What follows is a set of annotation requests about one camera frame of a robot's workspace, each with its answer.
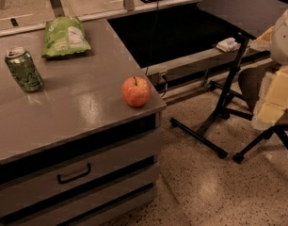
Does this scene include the white small box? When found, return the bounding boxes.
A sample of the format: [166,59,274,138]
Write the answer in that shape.
[216,38,239,53]

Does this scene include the black folding stand table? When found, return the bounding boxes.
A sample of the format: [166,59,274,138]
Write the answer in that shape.
[170,0,288,158]

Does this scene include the green soda can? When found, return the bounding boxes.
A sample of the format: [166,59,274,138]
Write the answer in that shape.
[5,47,43,92]

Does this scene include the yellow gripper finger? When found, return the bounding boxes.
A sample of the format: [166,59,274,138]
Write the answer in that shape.
[255,26,274,46]
[257,67,288,125]

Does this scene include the black office chair base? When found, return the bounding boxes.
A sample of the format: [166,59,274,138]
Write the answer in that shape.
[232,67,288,165]

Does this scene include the red apple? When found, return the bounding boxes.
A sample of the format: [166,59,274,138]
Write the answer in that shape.
[121,76,151,107]

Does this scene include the green chip bag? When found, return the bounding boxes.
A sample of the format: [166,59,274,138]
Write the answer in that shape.
[42,16,91,58]

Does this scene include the grey drawer cabinet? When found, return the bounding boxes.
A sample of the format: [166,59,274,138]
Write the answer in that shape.
[0,20,166,226]

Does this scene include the black drawer handle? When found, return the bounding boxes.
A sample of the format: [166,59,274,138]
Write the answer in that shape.
[56,163,91,185]

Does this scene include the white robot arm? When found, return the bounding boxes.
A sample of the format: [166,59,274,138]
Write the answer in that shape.
[253,9,288,128]

